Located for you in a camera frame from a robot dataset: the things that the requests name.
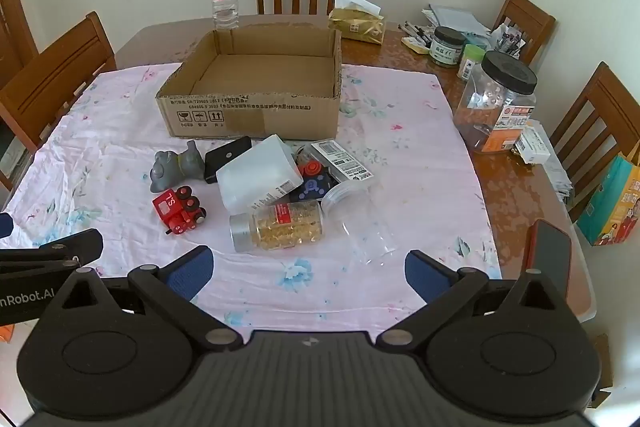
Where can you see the red toy train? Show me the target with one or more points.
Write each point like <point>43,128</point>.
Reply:
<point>177,209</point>

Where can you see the grey elephant toy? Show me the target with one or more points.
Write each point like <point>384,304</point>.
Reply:
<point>175,167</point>

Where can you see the white medicine box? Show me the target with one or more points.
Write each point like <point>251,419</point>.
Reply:
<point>532,147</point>

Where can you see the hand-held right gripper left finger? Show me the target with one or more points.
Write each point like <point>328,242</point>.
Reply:
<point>192,272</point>

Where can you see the stack of papers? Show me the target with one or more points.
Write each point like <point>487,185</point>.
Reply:
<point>457,19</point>

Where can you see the large clear jar black lid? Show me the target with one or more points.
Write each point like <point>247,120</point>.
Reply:
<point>492,107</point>

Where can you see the pen holder with stationery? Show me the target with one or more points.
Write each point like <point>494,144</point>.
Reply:
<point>509,39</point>

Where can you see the translucent white plastic box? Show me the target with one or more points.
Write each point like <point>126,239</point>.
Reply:
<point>257,177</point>

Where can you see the bottle of golden capsules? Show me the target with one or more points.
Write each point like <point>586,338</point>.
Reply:
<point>285,227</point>

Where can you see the colourful paper bag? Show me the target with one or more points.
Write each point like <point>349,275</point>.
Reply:
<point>612,207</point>

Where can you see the clear case with white label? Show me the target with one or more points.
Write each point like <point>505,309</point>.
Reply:
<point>345,159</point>

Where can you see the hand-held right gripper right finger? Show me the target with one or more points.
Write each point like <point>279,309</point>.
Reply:
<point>425,269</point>

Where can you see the pink floral tablecloth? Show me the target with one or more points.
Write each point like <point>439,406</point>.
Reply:
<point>425,167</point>

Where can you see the cardboard box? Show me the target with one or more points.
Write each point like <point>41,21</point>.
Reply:
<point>250,117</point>

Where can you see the gold tissue box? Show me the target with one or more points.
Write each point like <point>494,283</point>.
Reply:
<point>357,27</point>

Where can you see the phone in red case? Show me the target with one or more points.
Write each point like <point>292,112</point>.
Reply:
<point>550,257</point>

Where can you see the black flat box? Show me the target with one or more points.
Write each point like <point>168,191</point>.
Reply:
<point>222,157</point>

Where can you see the black cube toy red buttons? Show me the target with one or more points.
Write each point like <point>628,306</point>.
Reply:
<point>315,187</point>

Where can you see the glass jar with dark lid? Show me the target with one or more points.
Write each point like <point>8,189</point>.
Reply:
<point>446,49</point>

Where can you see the yellow sticky note pad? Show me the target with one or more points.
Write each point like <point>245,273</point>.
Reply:
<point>416,47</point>

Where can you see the stack of white packets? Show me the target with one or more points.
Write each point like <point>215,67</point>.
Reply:
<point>557,172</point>

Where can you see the bundle of pens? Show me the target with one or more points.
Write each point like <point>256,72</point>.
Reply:
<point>417,33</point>

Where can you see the clear plastic jar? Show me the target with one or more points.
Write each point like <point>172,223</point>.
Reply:
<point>365,227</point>

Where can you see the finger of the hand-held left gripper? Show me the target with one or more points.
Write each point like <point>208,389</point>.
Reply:
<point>75,247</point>

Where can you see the orange packet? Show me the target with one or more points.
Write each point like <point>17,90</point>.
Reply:
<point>6,334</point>

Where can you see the small green bottle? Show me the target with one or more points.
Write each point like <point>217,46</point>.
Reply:
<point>471,64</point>

